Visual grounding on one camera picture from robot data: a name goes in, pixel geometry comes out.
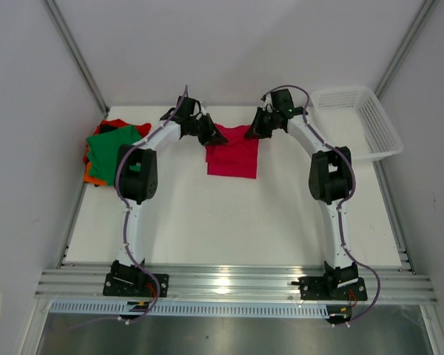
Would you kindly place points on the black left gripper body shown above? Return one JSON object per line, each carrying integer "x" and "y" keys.
{"x": 201, "y": 128}

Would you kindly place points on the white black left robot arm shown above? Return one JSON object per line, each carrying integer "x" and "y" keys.
{"x": 136, "y": 178}

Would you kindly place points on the crimson t shirt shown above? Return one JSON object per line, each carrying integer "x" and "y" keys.
{"x": 236, "y": 159}

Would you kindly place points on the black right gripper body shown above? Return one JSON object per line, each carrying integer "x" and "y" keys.
{"x": 261, "y": 124}

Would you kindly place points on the white slotted cable duct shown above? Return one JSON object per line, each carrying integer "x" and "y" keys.
{"x": 192, "y": 309}

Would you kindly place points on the aluminium front rail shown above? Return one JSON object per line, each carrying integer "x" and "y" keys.
{"x": 234, "y": 283}

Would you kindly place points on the right aluminium corner post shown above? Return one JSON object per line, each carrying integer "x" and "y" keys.
{"x": 418, "y": 23}

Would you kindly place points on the red folded t shirt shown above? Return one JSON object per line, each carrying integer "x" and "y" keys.
{"x": 111, "y": 125}

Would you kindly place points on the green folded t shirt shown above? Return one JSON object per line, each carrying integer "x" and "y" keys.
{"x": 105, "y": 171}

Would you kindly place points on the white plastic basket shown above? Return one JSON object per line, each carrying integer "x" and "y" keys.
{"x": 354, "y": 117}

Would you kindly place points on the aluminium corner post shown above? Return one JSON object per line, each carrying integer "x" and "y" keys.
{"x": 68, "y": 39}
{"x": 418, "y": 23}

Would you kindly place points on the left aluminium corner post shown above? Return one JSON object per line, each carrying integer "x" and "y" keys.
{"x": 68, "y": 39}

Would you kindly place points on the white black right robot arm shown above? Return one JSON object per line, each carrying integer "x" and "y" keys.
{"x": 331, "y": 179}

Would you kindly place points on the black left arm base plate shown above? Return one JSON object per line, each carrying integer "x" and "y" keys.
{"x": 115, "y": 286}

